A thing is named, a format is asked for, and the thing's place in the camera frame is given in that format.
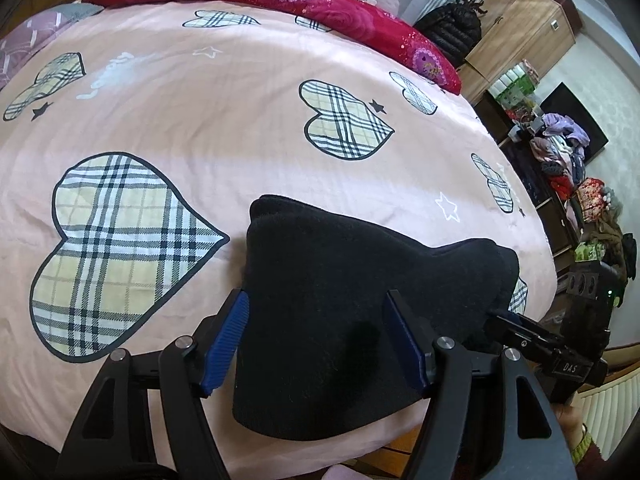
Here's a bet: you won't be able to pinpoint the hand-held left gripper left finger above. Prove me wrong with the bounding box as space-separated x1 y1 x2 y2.
55 287 251 480

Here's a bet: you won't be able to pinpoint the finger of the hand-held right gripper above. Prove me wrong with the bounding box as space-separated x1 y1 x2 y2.
484 307 557 357

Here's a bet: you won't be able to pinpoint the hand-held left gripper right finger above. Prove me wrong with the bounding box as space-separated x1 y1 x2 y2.
382 289 576 480

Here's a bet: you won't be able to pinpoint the black pants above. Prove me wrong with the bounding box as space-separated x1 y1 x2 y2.
232 194 521 442

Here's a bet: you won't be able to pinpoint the person's right forearm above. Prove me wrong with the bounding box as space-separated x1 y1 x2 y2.
569 422 622 480

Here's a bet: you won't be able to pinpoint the person's right hand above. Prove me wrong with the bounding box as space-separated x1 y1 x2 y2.
552 402 589 444

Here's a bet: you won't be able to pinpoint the brown garment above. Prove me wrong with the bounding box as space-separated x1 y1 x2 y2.
594 204 628 263

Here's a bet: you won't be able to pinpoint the white radiator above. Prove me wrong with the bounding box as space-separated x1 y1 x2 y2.
581 374 640 462

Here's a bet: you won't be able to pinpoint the red floral cloth bundle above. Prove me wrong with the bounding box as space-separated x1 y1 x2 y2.
574 177 610 222

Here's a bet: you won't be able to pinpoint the dark low cabinet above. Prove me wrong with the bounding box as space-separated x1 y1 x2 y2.
472 92 582 262

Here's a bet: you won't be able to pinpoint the pile of clothes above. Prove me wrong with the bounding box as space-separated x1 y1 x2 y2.
529 111 592 197

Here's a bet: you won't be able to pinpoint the black television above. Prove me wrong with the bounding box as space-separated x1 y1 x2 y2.
531 82 611 167

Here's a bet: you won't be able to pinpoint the stack of green boxes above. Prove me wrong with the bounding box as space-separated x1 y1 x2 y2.
486 59 542 107

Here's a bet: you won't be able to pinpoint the pink plaid-heart duvet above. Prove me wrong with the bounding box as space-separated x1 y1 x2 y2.
0 2 559 472

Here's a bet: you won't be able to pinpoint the wooden wardrobe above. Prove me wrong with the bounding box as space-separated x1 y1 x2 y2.
459 0 587 107

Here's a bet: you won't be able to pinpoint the black down jacket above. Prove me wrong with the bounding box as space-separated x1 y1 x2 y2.
414 0 484 69

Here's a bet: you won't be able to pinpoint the red floral quilt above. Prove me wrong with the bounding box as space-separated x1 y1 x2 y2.
82 0 463 96

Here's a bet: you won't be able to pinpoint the purple and grey patterned pillow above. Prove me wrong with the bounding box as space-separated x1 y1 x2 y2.
0 2 104 92

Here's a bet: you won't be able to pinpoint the wooden bed frame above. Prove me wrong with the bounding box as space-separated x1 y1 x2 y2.
359 429 427 480

